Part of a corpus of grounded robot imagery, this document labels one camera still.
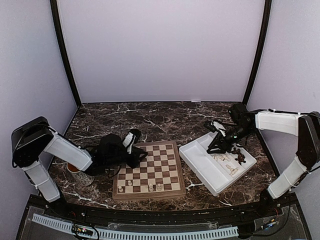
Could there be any patterned mug with orange liquid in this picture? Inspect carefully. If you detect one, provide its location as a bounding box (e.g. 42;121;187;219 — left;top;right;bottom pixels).
66;163;95;187

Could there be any black enclosure frame post left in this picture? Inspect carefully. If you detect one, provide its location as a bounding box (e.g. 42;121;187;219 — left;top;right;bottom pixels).
49;0;82;108

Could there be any black enclosure frame post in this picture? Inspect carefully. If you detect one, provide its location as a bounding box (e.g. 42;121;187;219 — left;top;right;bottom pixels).
49;0;82;108
242;0;272;106

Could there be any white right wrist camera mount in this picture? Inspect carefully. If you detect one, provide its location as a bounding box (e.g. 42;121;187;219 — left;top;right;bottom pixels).
203;120;226;137

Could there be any pile of white chess pieces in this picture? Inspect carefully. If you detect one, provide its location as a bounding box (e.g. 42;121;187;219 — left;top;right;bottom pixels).
212;154;240;176

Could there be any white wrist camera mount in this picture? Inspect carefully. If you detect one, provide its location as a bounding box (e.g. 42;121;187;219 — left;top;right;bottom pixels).
203;120;226;137
122;128;142;154

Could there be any wooden chess board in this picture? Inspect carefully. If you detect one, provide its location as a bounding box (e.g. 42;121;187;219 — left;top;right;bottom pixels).
112;141;186;201

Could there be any black front rail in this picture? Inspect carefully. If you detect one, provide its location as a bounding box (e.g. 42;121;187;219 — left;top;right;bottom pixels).
24;193;301;230

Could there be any white chess piece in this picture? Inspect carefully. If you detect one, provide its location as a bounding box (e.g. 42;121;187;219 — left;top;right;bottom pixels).
148;183;154;192
156;183;163;192

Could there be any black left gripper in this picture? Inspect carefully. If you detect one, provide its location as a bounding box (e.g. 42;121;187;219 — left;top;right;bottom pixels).
105;146;148;169

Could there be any white slotted cable duct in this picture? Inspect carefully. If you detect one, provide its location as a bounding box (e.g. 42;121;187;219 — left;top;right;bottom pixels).
31;213;239;240

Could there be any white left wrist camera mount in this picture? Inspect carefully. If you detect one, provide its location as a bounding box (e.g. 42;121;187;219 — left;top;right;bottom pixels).
122;128;142;154

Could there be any black enclosure frame post right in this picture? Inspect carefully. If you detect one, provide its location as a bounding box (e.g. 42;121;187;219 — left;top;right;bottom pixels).
242;0;272;106

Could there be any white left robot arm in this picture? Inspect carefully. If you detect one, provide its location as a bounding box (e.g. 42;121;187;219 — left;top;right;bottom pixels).
11;116;148;218

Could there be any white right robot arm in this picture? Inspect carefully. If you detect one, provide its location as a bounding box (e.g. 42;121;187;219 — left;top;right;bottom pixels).
204;103;320;217

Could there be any pile of dark chess pieces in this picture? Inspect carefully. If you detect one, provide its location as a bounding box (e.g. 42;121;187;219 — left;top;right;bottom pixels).
231;147;246;165

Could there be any white divided plastic tray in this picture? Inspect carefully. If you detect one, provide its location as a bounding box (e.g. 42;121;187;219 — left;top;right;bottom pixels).
179;132;257;197

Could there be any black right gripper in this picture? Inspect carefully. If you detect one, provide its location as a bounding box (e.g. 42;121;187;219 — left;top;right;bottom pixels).
207;124;253;154

